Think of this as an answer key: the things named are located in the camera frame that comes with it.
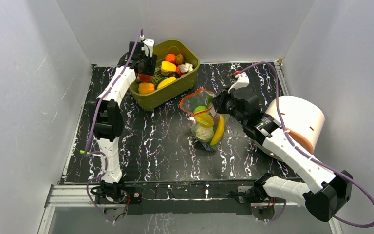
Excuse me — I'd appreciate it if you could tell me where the small orange fruit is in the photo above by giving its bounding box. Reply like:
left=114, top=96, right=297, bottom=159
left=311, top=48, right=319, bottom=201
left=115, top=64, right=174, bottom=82
left=138, top=74, right=153, bottom=82

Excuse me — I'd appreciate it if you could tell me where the dark purple fruit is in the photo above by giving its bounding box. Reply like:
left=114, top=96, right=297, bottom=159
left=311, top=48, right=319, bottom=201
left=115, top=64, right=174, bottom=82
left=212, top=113, right=220, bottom=126

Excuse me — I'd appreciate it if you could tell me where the green bumpy lime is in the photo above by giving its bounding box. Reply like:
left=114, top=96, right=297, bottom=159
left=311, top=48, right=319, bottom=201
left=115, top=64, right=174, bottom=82
left=193, top=105, right=207, bottom=115

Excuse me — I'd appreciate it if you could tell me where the yellow green starfruit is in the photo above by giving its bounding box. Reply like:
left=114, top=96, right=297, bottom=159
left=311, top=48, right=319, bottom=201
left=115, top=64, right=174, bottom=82
left=194, top=113, right=214, bottom=128

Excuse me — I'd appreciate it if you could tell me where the yellow banana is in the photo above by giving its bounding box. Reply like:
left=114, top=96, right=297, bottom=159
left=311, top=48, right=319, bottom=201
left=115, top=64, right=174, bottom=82
left=210, top=115, right=225, bottom=146

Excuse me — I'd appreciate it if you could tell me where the clear zip top bag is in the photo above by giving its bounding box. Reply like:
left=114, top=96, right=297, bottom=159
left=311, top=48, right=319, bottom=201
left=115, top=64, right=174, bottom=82
left=179, top=87, right=230, bottom=151

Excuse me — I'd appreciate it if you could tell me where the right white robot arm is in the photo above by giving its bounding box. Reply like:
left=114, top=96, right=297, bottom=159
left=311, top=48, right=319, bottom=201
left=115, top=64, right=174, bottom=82
left=211, top=88, right=352, bottom=222

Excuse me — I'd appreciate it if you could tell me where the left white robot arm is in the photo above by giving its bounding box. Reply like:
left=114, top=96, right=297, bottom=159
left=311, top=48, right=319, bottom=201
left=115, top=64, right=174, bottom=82
left=88, top=39, right=157, bottom=203

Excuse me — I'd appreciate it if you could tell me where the yellow bell pepper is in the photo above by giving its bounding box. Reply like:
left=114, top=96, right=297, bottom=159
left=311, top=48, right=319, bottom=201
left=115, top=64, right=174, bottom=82
left=160, top=60, right=177, bottom=76

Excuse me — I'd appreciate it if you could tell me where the round orange fruit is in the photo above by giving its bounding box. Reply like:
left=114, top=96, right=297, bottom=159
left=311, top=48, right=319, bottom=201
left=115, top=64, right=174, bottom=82
left=164, top=53, right=176, bottom=64

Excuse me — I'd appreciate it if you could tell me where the wrinkled orange red fruit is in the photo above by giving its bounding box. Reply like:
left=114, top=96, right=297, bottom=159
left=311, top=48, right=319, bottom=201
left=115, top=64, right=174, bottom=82
left=176, top=64, right=184, bottom=77

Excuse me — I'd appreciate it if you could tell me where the brown kiwi fruit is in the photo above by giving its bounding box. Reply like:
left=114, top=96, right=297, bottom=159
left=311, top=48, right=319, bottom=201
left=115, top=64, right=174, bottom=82
left=175, top=54, right=185, bottom=66

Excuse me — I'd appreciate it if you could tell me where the olive green plastic bin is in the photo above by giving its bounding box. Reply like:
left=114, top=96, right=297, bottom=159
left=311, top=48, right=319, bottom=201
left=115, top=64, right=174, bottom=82
left=129, top=39, right=200, bottom=111

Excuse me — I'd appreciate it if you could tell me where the white orange cylinder drum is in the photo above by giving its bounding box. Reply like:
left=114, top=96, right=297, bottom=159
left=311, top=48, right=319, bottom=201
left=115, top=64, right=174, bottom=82
left=266, top=96, right=325, bottom=154

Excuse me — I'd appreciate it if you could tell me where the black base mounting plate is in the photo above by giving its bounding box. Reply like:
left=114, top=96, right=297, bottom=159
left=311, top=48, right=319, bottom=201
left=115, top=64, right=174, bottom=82
left=124, top=179, right=275, bottom=215

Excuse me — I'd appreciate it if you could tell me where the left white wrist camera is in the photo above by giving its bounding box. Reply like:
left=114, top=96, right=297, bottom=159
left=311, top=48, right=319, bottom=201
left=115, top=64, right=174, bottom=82
left=139, top=35, right=155, bottom=57

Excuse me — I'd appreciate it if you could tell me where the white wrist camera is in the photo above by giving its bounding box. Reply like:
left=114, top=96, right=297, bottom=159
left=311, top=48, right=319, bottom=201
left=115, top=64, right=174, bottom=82
left=228, top=71, right=250, bottom=94
left=139, top=35, right=155, bottom=57

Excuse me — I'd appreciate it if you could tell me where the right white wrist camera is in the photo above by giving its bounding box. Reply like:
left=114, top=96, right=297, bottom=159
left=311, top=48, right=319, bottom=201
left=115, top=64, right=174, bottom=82
left=228, top=71, right=250, bottom=94

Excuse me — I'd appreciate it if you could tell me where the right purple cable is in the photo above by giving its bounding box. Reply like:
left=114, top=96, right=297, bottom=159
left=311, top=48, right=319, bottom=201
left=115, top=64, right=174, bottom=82
left=234, top=61, right=374, bottom=228

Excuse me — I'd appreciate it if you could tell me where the purple cable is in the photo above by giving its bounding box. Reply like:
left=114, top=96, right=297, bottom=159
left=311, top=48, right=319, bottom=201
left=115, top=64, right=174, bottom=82
left=234, top=61, right=374, bottom=228
left=84, top=29, right=144, bottom=223

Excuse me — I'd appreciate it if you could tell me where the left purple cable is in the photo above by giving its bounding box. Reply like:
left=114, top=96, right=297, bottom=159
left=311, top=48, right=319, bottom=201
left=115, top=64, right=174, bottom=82
left=84, top=29, right=144, bottom=223

